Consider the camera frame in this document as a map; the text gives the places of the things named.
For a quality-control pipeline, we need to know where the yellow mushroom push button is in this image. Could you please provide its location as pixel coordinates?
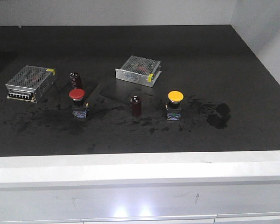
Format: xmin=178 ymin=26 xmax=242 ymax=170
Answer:
xmin=165 ymin=91 xmax=184 ymax=120

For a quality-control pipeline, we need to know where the red mushroom push button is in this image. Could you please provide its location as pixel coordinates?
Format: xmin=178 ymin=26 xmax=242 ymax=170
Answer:
xmin=69 ymin=88 xmax=89 ymax=118

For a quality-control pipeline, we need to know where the right dark red capacitor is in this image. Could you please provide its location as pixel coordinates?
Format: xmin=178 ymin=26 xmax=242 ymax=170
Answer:
xmin=130 ymin=96 xmax=141 ymax=117

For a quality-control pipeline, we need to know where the dark red capacitor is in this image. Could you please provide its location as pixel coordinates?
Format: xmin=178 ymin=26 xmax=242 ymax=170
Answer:
xmin=69 ymin=72 xmax=83 ymax=89
xmin=130 ymin=96 xmax=141 ymax=117

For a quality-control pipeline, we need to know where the right metal mesh power supply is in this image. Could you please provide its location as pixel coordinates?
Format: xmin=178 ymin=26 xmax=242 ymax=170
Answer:
xmin=115 ymin=56 xmax=161 ymax=88

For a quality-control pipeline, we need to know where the metal mesh power supply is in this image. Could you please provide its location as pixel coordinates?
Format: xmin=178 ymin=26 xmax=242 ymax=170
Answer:
xmin=115 ymin=56 xmax=161 ymax=88
xmin=6 ymin=65 xmax=58 ymax=103

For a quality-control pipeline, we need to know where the left dark red capacitor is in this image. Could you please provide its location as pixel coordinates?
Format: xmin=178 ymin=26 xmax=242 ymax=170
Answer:
xmin=69 ymin=72 xmax=83 ymax=89

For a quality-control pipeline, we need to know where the left metal mesh power supply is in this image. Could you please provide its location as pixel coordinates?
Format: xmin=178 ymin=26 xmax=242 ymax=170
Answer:
xmin=6 ymin=65 xmax=58 ymax=103

